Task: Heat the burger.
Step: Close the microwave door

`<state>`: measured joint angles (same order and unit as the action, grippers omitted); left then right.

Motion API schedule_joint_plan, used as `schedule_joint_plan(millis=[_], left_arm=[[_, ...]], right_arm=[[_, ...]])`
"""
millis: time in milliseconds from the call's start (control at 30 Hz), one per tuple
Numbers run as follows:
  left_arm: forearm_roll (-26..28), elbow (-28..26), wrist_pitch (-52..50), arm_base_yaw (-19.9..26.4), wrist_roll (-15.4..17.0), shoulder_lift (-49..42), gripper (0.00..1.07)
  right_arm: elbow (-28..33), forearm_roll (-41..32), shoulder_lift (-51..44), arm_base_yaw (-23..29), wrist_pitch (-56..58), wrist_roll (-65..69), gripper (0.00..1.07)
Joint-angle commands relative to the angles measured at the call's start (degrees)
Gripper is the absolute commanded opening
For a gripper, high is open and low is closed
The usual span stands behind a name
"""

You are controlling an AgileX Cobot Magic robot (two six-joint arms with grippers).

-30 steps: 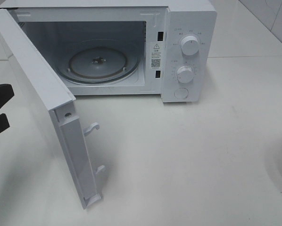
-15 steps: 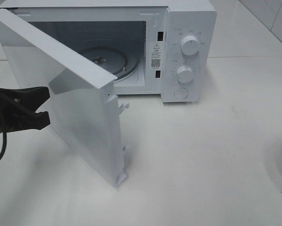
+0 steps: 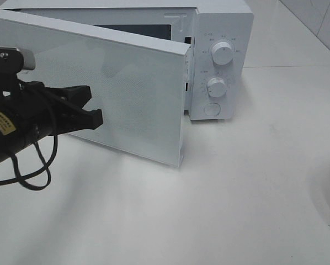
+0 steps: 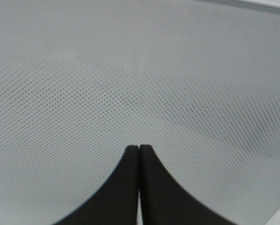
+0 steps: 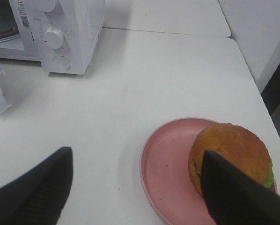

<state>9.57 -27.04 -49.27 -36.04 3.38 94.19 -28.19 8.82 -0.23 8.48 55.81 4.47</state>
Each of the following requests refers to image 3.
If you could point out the upper white power knob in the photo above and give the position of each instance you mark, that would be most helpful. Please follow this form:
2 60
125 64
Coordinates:
222 52

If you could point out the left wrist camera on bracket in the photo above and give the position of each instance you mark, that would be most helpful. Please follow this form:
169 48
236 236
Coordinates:
12 61

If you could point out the white microwave door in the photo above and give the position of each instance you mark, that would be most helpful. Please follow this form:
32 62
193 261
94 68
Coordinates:
137 81

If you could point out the white microwave oven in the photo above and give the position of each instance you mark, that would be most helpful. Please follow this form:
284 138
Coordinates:
159 25

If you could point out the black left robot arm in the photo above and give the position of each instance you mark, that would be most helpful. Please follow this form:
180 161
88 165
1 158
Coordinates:
6 126

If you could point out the white timer knob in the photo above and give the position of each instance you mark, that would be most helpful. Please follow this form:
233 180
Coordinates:
217 87

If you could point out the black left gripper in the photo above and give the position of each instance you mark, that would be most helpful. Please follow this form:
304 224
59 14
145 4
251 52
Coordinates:
33 116

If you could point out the round door release button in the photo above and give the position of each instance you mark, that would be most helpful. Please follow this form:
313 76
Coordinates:
212 109

